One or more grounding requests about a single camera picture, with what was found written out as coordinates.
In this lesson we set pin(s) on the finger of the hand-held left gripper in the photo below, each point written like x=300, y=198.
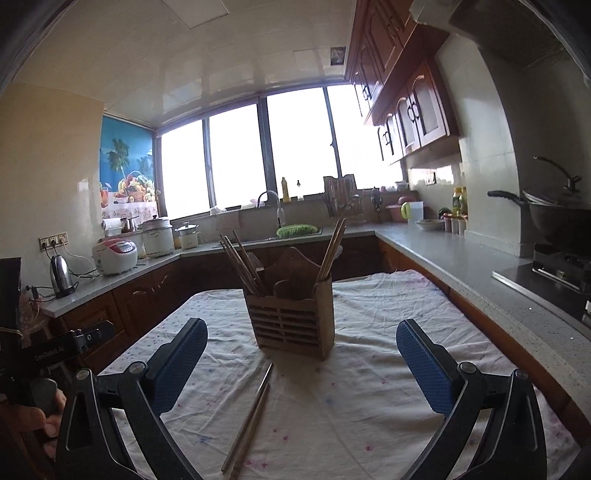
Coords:
x=94, y=337

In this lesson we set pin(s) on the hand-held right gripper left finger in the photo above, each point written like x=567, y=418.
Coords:
x=184, y=355

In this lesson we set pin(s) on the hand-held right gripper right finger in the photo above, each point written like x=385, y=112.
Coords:
x=422, y=364

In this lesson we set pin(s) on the metal chopstick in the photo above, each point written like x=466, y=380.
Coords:
x=252, y=429
x=248, y=415

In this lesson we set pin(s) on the bundle of wooden chopsticks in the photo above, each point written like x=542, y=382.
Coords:
x=244, y=272

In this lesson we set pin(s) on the wooden utensil holder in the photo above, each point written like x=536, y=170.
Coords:
x=286, y=323

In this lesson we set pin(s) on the brown wooden chopstick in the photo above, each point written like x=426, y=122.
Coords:
x=334, y=251
x=328, y=251
x=338, y=247

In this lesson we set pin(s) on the person's left hand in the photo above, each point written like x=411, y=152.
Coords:
x=37, y=424

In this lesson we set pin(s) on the steel electric kettle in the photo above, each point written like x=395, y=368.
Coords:
x=62, y=277

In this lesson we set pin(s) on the white and red rice cooker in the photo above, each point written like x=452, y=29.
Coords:
x=115, y=256

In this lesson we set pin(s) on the floral tablecloth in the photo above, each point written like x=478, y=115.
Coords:
x=346, y=406

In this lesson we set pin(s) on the paper towel roll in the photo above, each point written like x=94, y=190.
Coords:
x=111, y=225

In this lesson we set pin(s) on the large white cooker pot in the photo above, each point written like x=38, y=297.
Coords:
x=157, y=237

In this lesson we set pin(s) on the small white electric pot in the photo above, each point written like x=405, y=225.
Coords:
x=188, y=237

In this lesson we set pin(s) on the kitchen sink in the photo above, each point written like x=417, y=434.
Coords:
x=263, y=241

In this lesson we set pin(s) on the shallow plate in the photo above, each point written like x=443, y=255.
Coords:
x=429, y=225

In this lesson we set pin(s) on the row of spice jars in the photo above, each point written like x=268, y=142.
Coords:
x=455, y=225

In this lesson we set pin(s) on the white cloth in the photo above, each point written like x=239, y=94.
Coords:
x=224, y=216

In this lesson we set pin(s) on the clear pitcher with green lid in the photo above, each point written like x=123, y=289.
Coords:
x=413, y=213

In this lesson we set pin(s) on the pink plastic basin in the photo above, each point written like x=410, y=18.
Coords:
x=396, y=212

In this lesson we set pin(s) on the gas stove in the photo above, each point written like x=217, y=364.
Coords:
x=554, y=272

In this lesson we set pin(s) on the yellow oil bottle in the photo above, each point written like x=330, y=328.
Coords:
x=458, y=203

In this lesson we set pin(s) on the green plastic basket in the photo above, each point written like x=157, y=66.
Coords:
x=298, y=230

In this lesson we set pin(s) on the kitchen faucet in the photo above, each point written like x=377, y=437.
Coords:
x=272, y=196

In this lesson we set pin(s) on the fruit print window poster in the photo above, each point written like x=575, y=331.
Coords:
x=129, y=157

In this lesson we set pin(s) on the knife and utensil rack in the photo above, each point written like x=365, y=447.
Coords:
x=341, y=198

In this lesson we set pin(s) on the yellow dish soap bottle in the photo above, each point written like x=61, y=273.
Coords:
x=286, y=191

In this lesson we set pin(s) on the black wok with lid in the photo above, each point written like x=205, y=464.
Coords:
x=554, y=217

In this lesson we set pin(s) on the small clear bottle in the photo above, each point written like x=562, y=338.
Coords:
x=300, y=193

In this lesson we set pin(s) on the kitchen window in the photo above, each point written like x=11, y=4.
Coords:
x=286, y=147

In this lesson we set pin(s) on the wooden upper cabinets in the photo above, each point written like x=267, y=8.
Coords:
x=401, y=92

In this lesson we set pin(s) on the range hood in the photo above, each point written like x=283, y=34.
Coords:
x=508, y=32

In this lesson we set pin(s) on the wall power strip socket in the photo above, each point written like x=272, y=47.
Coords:
x=54, y=241

